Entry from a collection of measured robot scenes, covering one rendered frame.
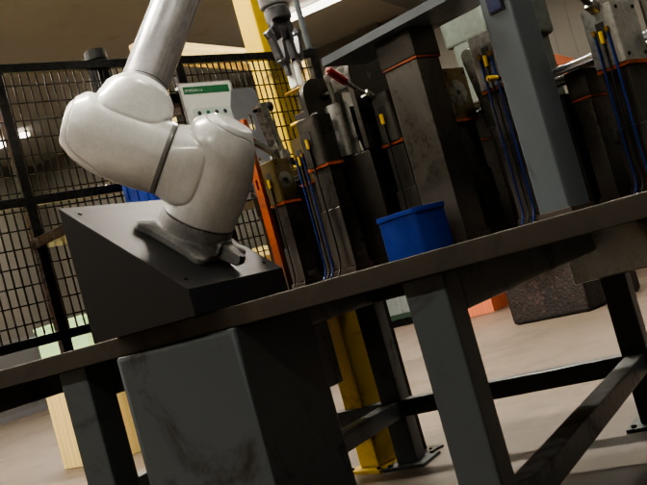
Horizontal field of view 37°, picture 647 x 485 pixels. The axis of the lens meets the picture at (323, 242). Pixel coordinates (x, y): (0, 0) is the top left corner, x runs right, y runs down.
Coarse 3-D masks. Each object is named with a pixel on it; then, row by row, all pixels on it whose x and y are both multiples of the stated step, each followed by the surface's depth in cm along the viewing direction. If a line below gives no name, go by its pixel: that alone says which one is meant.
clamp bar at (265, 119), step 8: (264, 104) 260; (272, 104) 263; (256, 112) 260; (264, 112) 260; (264, 120) 261; (272, 120) 261; (264, 128) 262; (272, 128) 261; (264, 136) 263; (272, 136) 260; (272, 144) 261; (280, 144) 261
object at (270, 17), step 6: (276, 6) 270; (282, 6) 271; (288, 6) 273; (264, 12) 272; (270, 12) 270; (276, 12) 270; (282, 12) 270; (288, 12) 272; (270, 18) 271; (276, 18) 271; (282, 18) 272; (288, 18) 274; (270, 24) 271; (276, 24) 271; (282, 24) 273; (288, 24) 274; (276, 30) 271; (276, 36) 272; (288, 36) 273
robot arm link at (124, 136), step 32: (160, 0) 202; (192, 0) 204; (160, 32) 199; (128, 64) 197; (160, 64) 197; (96, 96) 190; (128, 96) 189; (160, 96) 193; (64, 128) 188; (96, 128) 186; (128, 128) 187; (160, 128) 190; (96, 160) 188; (128, 160) 187; (160, 160) 188
